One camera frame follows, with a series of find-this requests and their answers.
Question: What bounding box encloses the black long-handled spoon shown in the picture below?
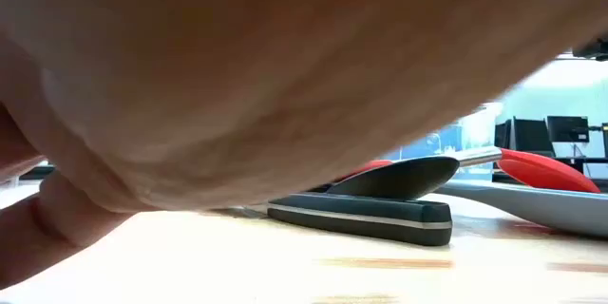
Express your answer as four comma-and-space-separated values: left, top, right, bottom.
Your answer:
326, 155, 461, 200

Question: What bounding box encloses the person's hand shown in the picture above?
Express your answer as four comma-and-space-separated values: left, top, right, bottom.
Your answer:
0, 0, 608, 291

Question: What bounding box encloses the black-handled steel knife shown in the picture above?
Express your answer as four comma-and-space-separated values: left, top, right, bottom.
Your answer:
208, 192, 453, 247

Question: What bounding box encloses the red spoon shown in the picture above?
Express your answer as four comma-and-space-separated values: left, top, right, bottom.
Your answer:
332, 145, 600, 195

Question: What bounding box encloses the black background monitor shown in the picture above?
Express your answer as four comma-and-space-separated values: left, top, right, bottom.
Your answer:
546, 115, 591, 144
493, 119, 514, 151
513, 117, 556, 158

